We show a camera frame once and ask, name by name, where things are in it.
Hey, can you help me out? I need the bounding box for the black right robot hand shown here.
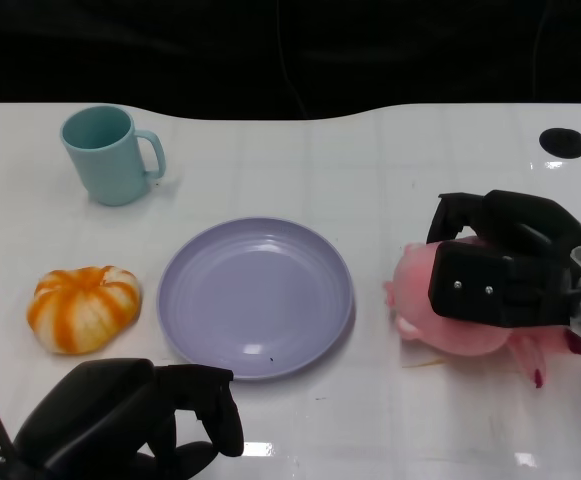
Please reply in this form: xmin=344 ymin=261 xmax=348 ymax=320
xmin=425 ymin=189 xmax=581 ymax=333

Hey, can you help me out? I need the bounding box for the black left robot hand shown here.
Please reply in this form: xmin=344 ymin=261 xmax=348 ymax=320
xmin=12 ymin=357 xmax=246 ymax=480

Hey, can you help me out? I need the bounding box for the pink plush doll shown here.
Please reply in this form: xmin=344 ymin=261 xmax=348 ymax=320
xmin=382 ymin=234 xmax=581 ymax=390

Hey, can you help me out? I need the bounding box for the lavender round plate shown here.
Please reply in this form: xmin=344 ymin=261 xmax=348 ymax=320
xmin=156 ymin=215 xmax=355 ymax=382

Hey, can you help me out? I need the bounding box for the orange white striped pumpkin toy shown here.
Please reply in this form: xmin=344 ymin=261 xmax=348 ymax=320
xmin=26 ymin=266 xmax=144 ymax=356

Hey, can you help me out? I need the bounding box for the black round table grommet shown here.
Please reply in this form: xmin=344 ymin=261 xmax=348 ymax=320
xmin=539 ymin=128 xmax=581 ymax=160

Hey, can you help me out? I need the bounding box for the light blue mug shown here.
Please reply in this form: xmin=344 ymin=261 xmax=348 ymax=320
xmin=59 ymin=105 xmax=167 ymax=207

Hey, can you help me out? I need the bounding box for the thin black hanging cable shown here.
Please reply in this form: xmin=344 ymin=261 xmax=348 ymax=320
xmin=531 ymin=0 xmax=546 ymax=104
xmin=275 ymin=0 xmax=312 ymax=121

